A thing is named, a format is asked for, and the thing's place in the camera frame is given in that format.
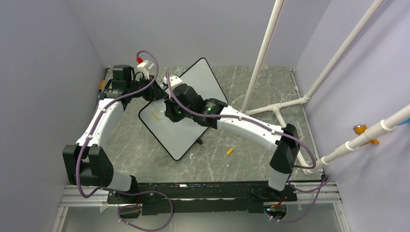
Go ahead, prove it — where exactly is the yellow marker cap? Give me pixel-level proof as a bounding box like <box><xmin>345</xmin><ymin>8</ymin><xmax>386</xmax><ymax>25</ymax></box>
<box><xmin>226</xmin><ymin>148</ymin><xmax>234</xmax><ymax>156</ymax></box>

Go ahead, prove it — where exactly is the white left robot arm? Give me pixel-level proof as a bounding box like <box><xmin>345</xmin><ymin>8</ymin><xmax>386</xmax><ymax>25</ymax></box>
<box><xmin>62</xmin><ymin>64</ymin><xmax>166</xmax><ymax>203</ymax></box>

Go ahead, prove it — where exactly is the yellow handled tool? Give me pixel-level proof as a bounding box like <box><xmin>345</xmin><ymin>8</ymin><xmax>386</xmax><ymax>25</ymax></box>
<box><xmin>99</xmin><ymin>80</ymin><xmax>105</xmax><ymax>92</ymax></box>

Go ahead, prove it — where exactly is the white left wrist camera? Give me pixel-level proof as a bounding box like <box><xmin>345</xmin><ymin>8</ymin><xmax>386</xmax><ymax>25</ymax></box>
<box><xmin>136</xmin><ymin>57</ymin><xmax>155</xmax><ymax>79</ymax></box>

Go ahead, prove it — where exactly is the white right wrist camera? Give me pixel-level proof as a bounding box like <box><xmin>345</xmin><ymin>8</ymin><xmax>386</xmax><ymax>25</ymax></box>
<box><xmin>169</xmin><ymin>75</ymin><xmax>183</xmax><ymax>88</ymax></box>

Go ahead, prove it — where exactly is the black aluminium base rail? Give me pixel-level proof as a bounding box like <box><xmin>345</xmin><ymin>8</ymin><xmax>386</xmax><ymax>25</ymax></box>
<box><xmin>59</xmin><ymin>181</ymin><xmax>342</xmax><ymax>215</ymax></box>

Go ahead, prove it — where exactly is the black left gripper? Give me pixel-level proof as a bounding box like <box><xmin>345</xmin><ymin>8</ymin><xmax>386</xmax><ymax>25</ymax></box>
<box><xmin>127</xmin><ymin>75</ymin><xmax>168</xmax><ymax>102</ymax></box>

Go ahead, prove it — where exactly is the white pvc pipe frame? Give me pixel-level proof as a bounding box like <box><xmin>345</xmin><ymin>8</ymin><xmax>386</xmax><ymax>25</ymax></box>
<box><xmin>240</xmin><ymin>0</ymin><xmax>410</xmax><ymax>175</ymax></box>

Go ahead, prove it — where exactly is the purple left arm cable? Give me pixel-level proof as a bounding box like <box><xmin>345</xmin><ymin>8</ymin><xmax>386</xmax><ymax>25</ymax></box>
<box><xmin>75</xmin><ymin>49</ymin><xmax>174</xmax><ymax>232</ymax></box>

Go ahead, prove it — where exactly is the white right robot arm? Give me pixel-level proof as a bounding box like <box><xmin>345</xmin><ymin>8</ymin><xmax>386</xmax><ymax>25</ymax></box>
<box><xmin>164</xmin><ymin>84</ymin><xmax>300</xmax><ymax>201</ymax></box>

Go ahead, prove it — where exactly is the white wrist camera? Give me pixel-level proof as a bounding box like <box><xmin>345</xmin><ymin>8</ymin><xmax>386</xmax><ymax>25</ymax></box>
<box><xmin>169</xmin><ymin>75</ymin><xmax>183</xmax><ymax>88</ymax></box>
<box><xmin>136</xmin><ymin>57</ymin><xmax>155</xmax><ymax>79</ymax></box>

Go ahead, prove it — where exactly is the black framed whiteboard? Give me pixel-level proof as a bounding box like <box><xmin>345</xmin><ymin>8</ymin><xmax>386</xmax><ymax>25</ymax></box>
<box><xmin>138</xmin><ymin>58</ymin><xmax>228</xmax><ymax>161</ymax></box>

